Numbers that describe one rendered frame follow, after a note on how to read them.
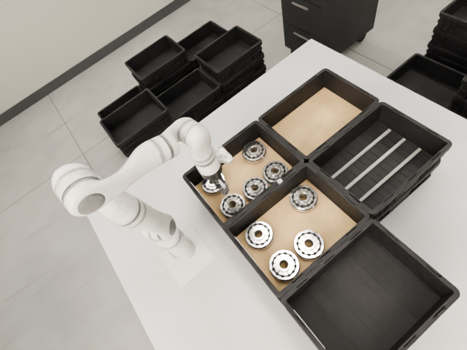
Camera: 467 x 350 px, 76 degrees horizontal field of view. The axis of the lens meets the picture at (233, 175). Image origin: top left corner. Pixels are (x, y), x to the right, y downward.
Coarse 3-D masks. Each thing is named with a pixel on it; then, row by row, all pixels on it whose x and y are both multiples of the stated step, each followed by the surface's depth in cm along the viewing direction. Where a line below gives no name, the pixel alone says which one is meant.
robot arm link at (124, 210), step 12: (60, 168) 65; (72, 168) 65; (84, 168) 67; (60, 180) 64; (72, 180) 63; (60, 192) 63; (108, 204) 78; (120, 204) 79; (132, 204) 82; (108, 216) 80; (120, 216) 80; (132, 216) 82
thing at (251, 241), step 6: (258, 222) 112; (264, 222) 111; (252, 228) 111; (264, 228) 110; (270, 228) 110; (246, 234) 111; (270, 234) 109; (252, 240) 109; (264, 240) 108; (270, 240) 108; (252, 246) 108; (258, 246) 108; (264, 246) 107
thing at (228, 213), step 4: (228, 196) 120; (232, 196) 120; (236, 196) 120; (240, 196) 119; (224, 200) 120; (228, 200) 119; (240, 200) 119; (244, 200) 118; (220, 204) 119; (224, 204) 119; (240, 204) 117; (244, 204) 117; (220, 208) 118; (224, 208) 118; (240, 208) 117; (224, 212) 117; (228, 212) 117; (232, 212) 116; (228, 216) 116
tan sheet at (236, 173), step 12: (264, 144) 133; (240, 156) 132; (276, 156) 128; (228, 168) 131; (240, 168) 129; (252, 168) 128; (288, 168) 124; (228, 180) 128; (240, 180) 126; (204, 192) 127; (228, 192) 125; (240, 192) 123; (216, 204) 123
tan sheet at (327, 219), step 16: (320, 192) 116; (272, 208) 117; (288, 208) 115; (320, 208) 113; (336, 208) 111; (272, 224) 114; (288, 224) 112; (304, 224) 111; (320, 224) 110; (336, 224) 108; (352, 224) 107; (240, 240) 113; (288, 240) 109; (336, 240) 106; (256, 256) 109
